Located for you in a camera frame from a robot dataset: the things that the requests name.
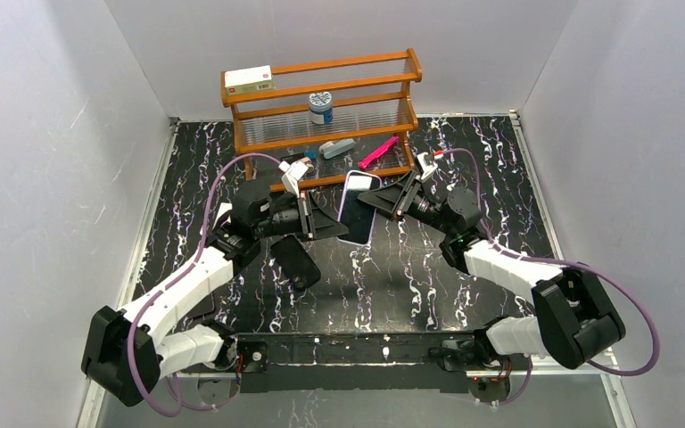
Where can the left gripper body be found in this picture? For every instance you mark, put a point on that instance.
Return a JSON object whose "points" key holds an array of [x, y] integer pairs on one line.
{"points": [[306, 215]]}

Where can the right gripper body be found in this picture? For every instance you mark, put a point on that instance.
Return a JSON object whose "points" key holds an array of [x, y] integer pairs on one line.
{"points": [[405, 200]]}

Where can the lavender phone case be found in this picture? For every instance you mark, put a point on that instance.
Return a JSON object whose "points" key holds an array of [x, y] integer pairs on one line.
{"points": [[359, 177]]}

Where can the black phone case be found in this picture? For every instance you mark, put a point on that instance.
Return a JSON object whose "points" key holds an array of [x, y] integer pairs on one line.
{"points": [[295, 263]]}

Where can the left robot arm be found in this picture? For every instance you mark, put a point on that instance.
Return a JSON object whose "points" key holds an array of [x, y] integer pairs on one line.
{"points": [[130, 349]]}

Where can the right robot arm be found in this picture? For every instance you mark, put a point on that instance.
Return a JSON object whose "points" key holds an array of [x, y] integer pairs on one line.
{"points": [[573, 320]]}

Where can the dark phone with pink edge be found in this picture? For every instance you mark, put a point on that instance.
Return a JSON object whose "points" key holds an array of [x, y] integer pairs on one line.
{"points": [[205, 309]]}

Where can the pink comb tool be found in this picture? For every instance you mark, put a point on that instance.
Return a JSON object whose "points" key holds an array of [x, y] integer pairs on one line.
{"points": [[378, 152]]}

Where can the white cardboard box on table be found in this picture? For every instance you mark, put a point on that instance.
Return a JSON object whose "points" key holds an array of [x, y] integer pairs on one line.
{"points": [[223, 214]]}

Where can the black teal marker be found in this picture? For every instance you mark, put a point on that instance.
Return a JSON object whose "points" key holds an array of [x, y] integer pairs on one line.
{"points": [[299, 156]]}

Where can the grey blue stapler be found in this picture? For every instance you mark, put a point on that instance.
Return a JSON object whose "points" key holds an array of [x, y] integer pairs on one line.
{"points": [[333, 149]]}

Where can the orange wooden shelf rack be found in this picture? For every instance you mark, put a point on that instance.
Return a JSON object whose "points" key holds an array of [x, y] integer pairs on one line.
{"points": [[349, 113]]}

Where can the blue white jar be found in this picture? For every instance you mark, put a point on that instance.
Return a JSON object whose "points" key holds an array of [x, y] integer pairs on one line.
{"points": [[320, 107]]}

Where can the white box on shelf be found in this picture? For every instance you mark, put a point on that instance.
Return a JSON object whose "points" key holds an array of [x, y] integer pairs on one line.
{"points": [[248, 81]]}

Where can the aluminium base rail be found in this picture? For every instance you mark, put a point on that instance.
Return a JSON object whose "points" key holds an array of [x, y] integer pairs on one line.
{"points": [[453, 362]]}

